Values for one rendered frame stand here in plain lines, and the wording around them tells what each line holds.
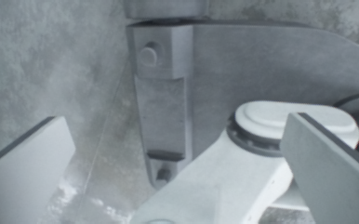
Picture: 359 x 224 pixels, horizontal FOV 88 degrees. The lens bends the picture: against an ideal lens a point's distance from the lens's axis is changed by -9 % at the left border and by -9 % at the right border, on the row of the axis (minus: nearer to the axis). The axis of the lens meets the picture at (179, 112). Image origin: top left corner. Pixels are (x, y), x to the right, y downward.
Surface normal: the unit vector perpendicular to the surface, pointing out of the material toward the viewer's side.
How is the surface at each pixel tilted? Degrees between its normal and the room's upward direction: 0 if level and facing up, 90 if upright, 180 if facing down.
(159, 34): 0
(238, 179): 90
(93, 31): 0
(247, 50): 0
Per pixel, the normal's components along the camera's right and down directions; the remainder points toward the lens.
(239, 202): -0.03, -0.87
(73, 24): -0.22, 0.49
